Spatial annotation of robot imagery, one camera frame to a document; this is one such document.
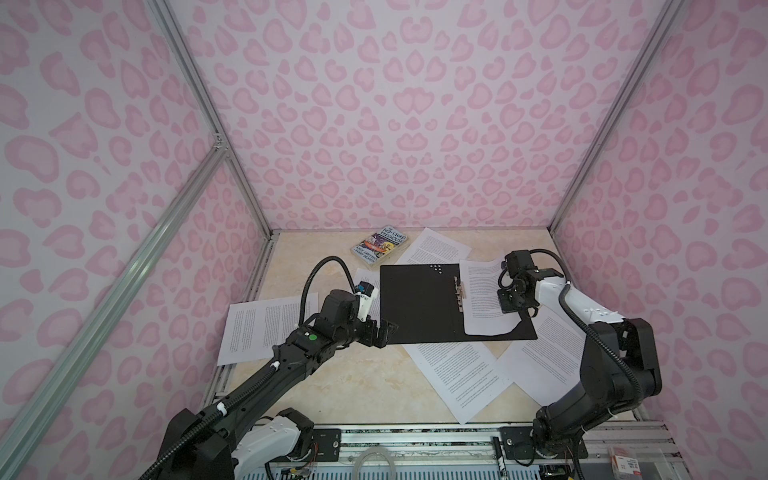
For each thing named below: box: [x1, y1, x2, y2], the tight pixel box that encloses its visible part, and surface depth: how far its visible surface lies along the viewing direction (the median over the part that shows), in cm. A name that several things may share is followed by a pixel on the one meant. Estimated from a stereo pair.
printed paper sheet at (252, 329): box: [217, 292, 319, 366], surface depth 95 cm
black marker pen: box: [492, 436, 507, 480], surface depth 72 cm
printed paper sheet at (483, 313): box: [460, 258, 522, 336], surface depth 100 cm
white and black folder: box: [380, 263, 538, 344], surface depth 103 cm
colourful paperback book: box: [351, 225, 409, 267], surface depth 116 cm
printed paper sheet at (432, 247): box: [396, 227, 472, 264], surface depth 116 cm
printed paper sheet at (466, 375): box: [402, 342, 515, 425], surface depth 87 cm
